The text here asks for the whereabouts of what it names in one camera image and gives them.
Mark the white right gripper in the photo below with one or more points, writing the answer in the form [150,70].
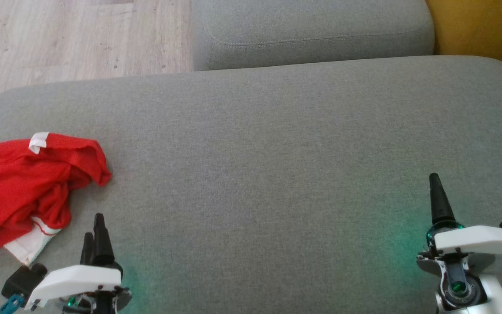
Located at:
[477,240]

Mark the small grey sofa seat cushion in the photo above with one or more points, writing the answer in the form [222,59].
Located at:
[312,26]

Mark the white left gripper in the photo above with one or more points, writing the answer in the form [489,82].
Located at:
[76,279]

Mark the red basketball jersey white sleeves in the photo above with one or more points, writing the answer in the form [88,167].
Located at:
[7,183]

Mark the yellow sofa backrest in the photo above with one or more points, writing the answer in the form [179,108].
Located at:
[486,26]

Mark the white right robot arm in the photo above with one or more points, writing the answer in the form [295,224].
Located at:
[497,296]

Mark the large grey sofa seat cushion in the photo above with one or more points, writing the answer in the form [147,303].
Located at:
[255,152]

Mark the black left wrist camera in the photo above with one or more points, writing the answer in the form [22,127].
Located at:
[22,279]

